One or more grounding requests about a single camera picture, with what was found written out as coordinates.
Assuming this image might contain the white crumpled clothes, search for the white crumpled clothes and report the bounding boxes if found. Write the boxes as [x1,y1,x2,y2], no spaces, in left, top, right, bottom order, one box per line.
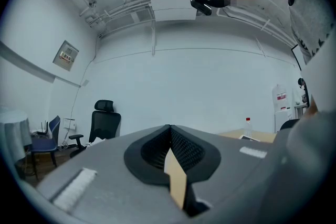
[86,137,106,148]

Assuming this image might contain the grey electrical panel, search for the grey electrical panel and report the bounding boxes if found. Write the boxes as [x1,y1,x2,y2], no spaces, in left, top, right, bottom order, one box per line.
[52,39,80,72]

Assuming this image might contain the clear bottle with red cap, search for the clear bottle with red cap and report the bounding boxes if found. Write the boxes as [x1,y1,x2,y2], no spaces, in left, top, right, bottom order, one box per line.
[243,117,254,138]

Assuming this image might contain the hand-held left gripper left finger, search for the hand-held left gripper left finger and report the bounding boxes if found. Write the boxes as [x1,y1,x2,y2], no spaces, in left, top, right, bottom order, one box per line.
[36,124,191,224]

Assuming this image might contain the white air conditioner unit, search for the white air conditioner unit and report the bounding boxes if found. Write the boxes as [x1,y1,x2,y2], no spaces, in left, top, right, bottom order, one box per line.
[148,0,198,22]

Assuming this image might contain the round table with white cloth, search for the round table with white cloth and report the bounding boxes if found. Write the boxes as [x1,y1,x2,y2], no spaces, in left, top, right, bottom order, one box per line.
[0,109,33,166]

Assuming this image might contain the black office chair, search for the black office chair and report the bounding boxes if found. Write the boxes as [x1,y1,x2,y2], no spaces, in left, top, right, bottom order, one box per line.
[69,99,122,158]

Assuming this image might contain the black head camera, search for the black head camera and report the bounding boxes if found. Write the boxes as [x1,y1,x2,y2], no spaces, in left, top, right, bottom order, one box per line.
[190,0,213,17]

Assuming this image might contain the black folding chair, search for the black folding chair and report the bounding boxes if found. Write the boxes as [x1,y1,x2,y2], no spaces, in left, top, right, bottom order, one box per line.
[279,118,300,132]

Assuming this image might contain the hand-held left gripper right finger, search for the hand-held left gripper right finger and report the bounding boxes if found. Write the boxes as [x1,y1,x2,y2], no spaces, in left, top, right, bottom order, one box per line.
[170,125,292,224]

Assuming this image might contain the black stand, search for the black stand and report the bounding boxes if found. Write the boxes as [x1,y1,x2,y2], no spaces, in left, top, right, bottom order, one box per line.
[297,77,311,114]

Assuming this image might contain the wifi router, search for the wifi router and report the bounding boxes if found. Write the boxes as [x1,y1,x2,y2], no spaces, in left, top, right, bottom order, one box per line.
[36,120,49,136]

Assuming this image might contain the grey printed t-shirt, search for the grey printed t-shirt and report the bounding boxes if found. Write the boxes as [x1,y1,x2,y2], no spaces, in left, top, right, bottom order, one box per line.
[281,0,336,65]

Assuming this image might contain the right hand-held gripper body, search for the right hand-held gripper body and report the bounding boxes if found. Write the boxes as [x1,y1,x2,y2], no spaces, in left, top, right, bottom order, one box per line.
[283,25,336,218]

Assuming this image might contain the white wall box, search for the white wall box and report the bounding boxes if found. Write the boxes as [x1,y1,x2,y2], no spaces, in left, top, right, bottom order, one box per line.
[62,118,77,131]

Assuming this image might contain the blue chair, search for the blue chair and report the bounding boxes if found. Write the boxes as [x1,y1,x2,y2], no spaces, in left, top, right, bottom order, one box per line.
[24,115,61,182]

